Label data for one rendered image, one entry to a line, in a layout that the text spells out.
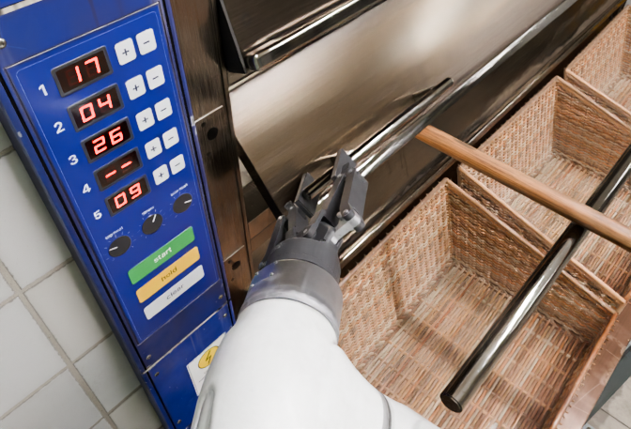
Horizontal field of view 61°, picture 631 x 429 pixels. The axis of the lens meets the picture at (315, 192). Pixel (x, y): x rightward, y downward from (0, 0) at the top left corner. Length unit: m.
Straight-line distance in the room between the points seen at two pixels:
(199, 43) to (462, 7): 0.57
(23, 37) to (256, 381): 0.29
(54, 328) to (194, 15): 0.37
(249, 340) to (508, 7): 0.88
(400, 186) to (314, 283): 0.70
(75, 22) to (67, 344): 0.38
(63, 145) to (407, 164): 0.79
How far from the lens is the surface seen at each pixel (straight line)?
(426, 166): 1.22
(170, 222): 0.63
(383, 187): 1.10
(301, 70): 0.76
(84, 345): 0.73
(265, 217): 0.82
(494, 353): 0.72
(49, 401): 0.76
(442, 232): 1.43
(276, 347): 0.41
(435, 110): 0.89
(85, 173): 0.53
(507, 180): 0.87
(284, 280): 0.47
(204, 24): 0.58
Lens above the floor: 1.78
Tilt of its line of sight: 46 degrees down
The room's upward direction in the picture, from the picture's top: straight up
